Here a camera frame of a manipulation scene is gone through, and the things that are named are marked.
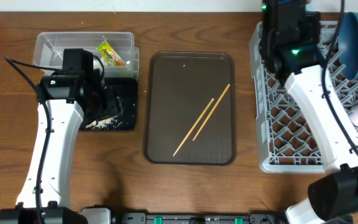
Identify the brown serving tray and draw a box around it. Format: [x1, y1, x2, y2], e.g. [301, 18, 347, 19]
[144, 52, 236, 166]

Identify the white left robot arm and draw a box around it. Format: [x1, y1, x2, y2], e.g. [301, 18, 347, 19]
[0, 75, 119, 223]

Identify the yellow green snack wrapper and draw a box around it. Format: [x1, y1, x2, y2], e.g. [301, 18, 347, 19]
[97, 41, 126, 67]

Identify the grey dishwasher rack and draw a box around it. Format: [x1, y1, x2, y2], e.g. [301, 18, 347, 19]
[249, 23, 358, 174]

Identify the clear plastic bin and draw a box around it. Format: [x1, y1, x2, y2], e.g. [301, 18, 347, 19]
[32, 32, 139, 80]

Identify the black rectangular tray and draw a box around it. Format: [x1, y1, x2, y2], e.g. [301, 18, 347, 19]
[80, 78, 137, 131]

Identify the spilled rice pile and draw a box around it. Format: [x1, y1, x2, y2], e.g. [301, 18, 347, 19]
[85, 116, 120, 131]

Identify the short wooden chopstick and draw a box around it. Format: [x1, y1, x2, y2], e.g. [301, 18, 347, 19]
[192, 83, 231, 141]

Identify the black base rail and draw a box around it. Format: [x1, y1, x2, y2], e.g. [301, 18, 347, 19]
[121, 213, 287, 224]

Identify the dark blue plate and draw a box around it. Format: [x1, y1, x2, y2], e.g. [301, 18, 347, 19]
[338, 12, 358, 80]

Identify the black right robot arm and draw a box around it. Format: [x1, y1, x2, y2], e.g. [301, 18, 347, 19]
[260, 44, 358, 223]

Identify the long wooden chopstick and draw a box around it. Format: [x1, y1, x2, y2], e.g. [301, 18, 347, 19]
[173, 98, 214, 157]

